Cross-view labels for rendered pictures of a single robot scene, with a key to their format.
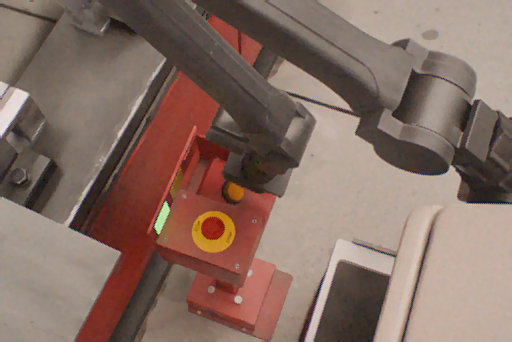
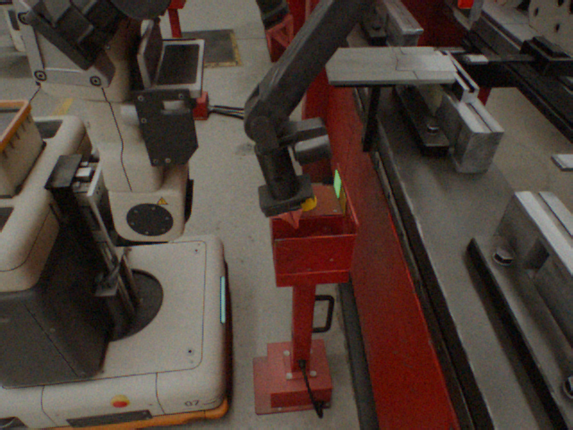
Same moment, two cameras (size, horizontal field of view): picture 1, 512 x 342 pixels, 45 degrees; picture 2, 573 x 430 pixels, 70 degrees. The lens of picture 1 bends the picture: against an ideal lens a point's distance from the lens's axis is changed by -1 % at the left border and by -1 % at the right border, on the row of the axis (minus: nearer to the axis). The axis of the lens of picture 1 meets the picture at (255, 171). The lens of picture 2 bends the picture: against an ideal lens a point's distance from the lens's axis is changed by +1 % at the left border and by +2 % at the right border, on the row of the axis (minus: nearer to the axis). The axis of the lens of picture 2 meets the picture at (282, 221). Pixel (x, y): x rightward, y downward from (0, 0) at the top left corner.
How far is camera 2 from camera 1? 103 cm
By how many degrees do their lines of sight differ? 67
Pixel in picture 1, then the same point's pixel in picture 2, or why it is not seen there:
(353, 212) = not seen: outside the picture
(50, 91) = (479, 188)
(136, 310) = (353, 330)
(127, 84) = (431, 211)
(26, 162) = (438, 138)
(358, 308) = (175, 73)
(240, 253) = not seen: hidden behind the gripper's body
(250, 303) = (276, 356)
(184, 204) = (331, 207)
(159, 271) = (356, 361)
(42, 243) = (374, 73)
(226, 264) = not seen: hidden behind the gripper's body
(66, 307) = (337, 63)
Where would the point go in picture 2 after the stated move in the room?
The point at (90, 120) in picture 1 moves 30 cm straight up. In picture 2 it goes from (431, 183) to (483, 18)
